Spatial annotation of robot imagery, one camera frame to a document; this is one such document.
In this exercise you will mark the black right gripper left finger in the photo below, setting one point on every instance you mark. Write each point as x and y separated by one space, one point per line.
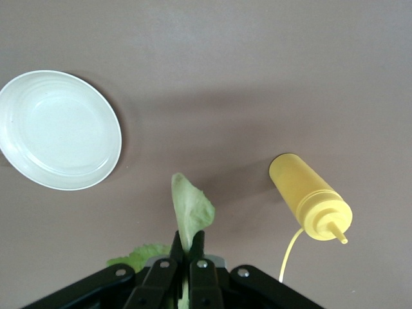
151 283

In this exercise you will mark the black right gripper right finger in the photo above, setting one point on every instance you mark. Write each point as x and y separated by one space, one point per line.
206 283

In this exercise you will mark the green lettuce leaf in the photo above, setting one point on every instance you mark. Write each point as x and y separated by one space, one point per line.
193 209

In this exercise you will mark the yellow mustard squeeze bottle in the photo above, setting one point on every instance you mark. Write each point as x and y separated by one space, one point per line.
299 183

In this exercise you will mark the beige round plate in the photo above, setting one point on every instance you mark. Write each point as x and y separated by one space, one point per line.
61 128

